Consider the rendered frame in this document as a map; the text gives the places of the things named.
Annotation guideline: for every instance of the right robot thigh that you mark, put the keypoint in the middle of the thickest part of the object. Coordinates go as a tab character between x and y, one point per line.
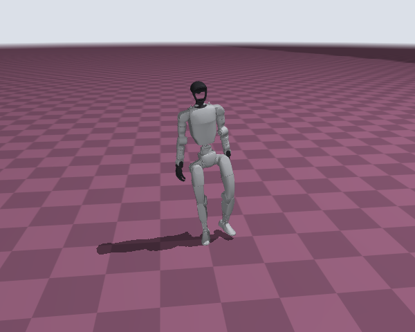
196	171

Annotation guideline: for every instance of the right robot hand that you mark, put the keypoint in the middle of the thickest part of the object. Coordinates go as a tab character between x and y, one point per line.
179	171

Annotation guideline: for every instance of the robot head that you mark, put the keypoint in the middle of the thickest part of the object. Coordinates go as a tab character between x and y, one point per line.
198	87

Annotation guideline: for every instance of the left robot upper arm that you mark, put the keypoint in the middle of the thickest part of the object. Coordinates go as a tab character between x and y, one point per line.
220	120

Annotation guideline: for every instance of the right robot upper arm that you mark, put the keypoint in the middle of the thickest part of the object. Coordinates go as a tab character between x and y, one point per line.
183	117

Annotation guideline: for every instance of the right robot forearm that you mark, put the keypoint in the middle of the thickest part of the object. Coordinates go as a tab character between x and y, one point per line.
179	152

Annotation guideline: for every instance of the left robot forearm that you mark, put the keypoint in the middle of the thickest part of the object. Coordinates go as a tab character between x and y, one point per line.
225	143

